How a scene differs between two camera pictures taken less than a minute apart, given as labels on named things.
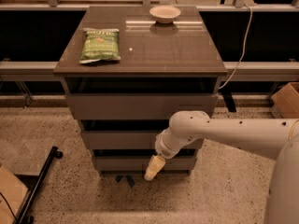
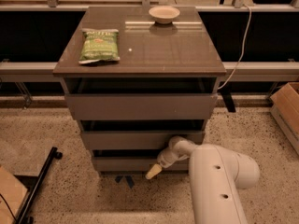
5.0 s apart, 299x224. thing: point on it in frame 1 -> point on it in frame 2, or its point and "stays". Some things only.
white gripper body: x=165 y=149 -> x=166 y=160
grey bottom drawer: x=142 y=163 stays
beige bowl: x=164 y=14 stays
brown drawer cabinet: x=128 y=71 stays
